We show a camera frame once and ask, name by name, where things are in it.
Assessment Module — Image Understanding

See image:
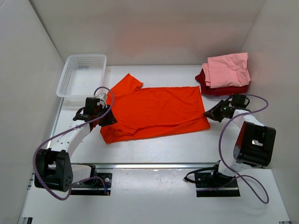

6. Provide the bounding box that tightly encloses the white plastic basket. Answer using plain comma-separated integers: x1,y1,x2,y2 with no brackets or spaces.
56,54,107,98

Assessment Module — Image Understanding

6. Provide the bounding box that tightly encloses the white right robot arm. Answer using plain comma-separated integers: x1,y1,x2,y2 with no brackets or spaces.
203,94,276,187

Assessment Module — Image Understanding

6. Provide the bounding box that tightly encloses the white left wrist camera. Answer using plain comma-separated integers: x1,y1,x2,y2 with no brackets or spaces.
94,93,107,107

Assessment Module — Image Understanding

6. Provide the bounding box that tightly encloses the aluminium table rail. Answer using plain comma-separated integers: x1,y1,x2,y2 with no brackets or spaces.
43,98,264,171

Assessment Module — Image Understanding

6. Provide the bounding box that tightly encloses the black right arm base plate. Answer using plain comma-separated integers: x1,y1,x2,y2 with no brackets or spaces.
183,164,241,197

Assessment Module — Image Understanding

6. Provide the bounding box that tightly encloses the orange t-shirt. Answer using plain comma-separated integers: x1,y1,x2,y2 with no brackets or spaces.
100,74,210,144

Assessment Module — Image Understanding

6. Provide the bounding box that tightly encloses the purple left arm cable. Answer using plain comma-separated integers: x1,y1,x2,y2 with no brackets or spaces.
33,86,115,201

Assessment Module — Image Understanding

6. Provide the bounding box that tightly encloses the dark red folded t-shirt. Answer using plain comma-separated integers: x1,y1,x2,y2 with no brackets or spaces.
195,69,249,97

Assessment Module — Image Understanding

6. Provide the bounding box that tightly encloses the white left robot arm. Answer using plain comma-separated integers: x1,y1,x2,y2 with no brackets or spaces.
34,94,117,192

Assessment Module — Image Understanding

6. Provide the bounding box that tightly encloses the pink folded t-shirt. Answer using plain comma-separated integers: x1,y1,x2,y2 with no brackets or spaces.
202,53,251,89

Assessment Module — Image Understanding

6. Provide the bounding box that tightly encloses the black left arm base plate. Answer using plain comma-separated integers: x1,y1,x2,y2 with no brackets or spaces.
71,165,113,196

